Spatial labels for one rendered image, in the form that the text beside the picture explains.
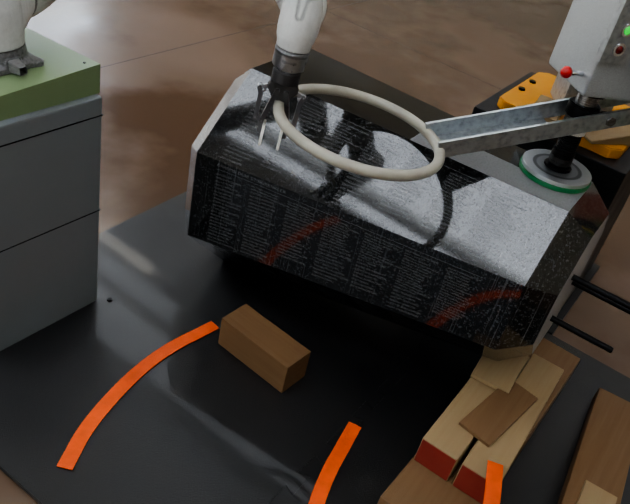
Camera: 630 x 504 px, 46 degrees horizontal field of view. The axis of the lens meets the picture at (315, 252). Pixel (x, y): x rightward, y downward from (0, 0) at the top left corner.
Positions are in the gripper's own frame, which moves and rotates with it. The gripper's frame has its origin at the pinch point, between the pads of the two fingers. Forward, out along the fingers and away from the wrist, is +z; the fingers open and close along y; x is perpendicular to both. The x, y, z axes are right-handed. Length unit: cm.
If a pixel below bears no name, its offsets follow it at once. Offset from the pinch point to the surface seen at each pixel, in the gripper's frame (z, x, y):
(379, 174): -9.5, -24.5, 28.1
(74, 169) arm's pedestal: 29, 4, -54
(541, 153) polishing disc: -6, 23, 82
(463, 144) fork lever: -12, 1, 52
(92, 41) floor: 87, 234, -115
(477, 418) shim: 60, -28, 81
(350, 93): -9.6, 20.8, 19.7
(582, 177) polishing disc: -6, 13, 93
